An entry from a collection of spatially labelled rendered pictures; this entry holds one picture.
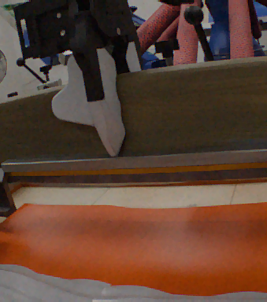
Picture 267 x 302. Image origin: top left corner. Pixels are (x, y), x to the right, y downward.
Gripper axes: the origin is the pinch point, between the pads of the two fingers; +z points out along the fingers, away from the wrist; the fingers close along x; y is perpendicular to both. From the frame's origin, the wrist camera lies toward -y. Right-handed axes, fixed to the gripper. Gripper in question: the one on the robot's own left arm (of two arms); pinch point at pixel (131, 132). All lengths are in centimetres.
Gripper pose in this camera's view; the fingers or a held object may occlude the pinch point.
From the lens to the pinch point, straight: 31.4
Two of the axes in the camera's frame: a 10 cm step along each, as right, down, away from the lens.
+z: 2.0, 9.3, 3.0
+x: -3.9, 3.5, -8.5
